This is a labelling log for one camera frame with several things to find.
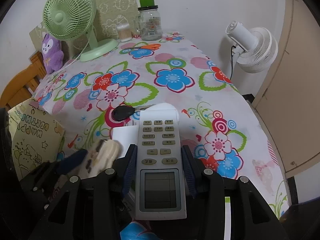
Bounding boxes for purple plush toy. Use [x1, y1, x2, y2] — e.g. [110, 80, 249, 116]
[42, 33, 64, 74]

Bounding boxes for round beige pin cushion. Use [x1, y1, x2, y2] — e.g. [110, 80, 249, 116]
[77, 139, 120, 179]

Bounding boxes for green desk fan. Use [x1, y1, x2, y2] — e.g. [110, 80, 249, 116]
[43, 0, 118, 62]

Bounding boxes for white remote control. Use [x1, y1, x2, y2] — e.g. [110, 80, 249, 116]
[135, 109, 187, 220]

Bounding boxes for yellow cartoon fabric box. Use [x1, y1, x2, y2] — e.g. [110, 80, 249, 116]
[8, 98, 65, 180]

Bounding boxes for white oval earbud case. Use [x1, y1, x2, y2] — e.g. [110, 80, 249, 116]
[148, 103, 176, 111]

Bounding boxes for white fan power cable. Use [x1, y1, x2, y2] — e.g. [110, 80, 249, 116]
[58, 38, 91, 72]

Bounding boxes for white square charger cube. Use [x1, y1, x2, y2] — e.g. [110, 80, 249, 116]
[111, 125, 138, 158]

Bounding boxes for glass jar mug green lid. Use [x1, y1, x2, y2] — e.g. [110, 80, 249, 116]
[135, 0, 163, 41]

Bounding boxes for beige door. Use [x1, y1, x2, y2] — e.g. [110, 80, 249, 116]
[253, 0, 319, 178]

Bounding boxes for orange handled scissors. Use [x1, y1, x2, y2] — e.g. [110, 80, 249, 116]
[127, 43, 161, 50]

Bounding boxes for black car key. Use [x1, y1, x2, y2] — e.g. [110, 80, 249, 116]
[111, 105, 152, 121]

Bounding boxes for cotton swab container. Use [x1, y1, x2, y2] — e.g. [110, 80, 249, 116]
[117, 23, 132, 42]

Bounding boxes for floral tablecloth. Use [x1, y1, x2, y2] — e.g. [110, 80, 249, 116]
[34, 32, 289, 217]

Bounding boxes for wooden bed headboard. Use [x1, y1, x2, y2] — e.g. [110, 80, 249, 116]
[1, 51, 47, 109]

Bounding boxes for beige cartoon board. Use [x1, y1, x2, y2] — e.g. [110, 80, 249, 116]
[29, 0, 138, 55]

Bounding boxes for white standing fan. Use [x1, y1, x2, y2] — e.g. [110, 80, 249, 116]
[226, 21, 278, 74]

